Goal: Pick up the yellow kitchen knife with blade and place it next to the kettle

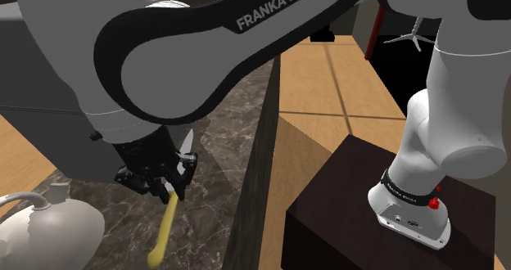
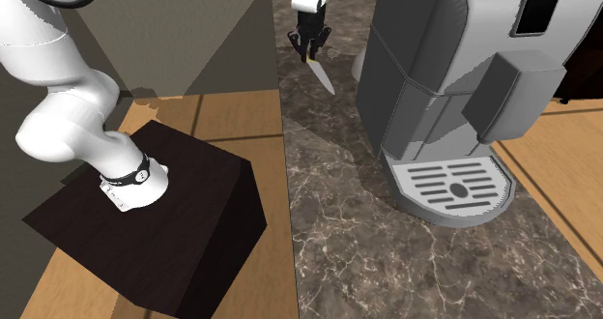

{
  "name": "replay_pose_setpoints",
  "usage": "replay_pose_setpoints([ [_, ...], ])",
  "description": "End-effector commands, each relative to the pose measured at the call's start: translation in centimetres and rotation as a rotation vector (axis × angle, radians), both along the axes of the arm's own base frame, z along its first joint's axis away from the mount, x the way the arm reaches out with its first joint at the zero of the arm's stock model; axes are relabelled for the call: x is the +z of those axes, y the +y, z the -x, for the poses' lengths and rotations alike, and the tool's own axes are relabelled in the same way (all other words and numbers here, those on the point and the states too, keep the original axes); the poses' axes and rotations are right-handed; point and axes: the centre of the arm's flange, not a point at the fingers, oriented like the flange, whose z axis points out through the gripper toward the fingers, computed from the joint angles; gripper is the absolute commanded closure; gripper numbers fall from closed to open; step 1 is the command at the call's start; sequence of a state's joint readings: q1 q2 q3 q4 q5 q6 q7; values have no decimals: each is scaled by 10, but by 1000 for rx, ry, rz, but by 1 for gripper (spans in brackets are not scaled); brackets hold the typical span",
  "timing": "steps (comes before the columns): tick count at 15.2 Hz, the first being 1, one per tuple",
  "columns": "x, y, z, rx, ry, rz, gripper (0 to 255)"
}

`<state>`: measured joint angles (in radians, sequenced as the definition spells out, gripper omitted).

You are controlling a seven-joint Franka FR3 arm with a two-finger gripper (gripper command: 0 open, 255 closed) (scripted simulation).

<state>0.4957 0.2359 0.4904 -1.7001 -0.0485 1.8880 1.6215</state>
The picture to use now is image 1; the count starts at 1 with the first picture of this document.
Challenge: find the grey star-shaped chair base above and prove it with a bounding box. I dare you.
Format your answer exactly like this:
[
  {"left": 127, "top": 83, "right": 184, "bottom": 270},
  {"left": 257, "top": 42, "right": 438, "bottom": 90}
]
[{"left": 382, "top": 16, "right": 437, "bottom": 53}]

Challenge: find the yellow-handled knife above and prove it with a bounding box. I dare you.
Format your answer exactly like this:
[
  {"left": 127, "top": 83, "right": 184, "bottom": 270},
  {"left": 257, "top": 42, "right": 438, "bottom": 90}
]
[{"left": 147, "top": 128, "right": 196, "bottom": 270}]

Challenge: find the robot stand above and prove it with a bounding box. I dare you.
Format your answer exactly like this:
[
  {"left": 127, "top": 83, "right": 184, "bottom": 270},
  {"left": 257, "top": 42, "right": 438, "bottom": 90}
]
[{"left": 280, "top": 133, "right": 498, "bottom": 270}]

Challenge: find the white kettle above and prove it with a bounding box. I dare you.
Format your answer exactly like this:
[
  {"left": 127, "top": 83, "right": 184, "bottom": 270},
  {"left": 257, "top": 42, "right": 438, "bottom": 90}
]
[{"left": 0, "top": 182, "right": 106, "bottom": 270}]

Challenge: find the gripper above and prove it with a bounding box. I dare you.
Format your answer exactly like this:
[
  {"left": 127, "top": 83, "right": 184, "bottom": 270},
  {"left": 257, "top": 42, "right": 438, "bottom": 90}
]
[{"left": 111, "top": 125, "right": 199, "bottom": 205}]

